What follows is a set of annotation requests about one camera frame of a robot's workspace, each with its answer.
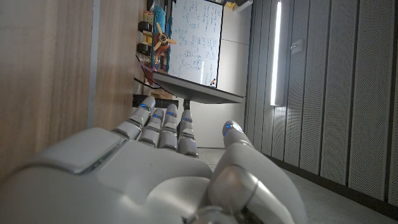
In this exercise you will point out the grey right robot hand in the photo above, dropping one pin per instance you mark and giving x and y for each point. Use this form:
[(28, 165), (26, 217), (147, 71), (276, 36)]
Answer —
[(140, 180)]

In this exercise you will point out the flat computer monitor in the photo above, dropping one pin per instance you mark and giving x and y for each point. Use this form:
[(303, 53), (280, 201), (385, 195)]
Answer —
[(199, 91)]

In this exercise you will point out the wooden toy airplane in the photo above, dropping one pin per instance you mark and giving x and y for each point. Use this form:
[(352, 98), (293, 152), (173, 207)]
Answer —
[(161, 42)]

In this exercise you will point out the whiteboard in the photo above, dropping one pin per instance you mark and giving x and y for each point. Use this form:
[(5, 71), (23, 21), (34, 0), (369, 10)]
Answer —
[(196, 40)]

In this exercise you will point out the teal yarn ball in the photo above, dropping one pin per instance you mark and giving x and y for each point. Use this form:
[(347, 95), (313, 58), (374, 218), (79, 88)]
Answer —
[(160, 15)]

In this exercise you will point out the long ceiling light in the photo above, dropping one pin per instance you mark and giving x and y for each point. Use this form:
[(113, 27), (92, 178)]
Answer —
[(276, 53)]

